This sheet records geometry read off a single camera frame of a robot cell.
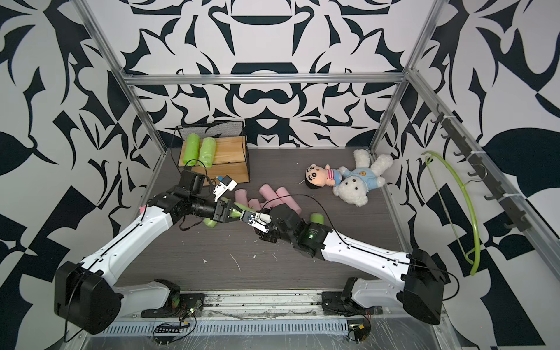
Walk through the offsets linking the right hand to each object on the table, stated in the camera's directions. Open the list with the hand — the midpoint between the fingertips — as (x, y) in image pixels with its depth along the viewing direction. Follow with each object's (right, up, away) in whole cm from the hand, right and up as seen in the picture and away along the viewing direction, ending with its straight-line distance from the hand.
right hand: (257, 211), depth 75 cm
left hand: (-5, 0, -2) cm, 5 cm away
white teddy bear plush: (+40, +9, +20) cm, 45 cm away
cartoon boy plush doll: (+24, +11, +24) cm, 36 cm away
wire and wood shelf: (-13, +20, +20) cm, 31 cm away
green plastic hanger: (+58, -10, -18) cm, 62 cm away
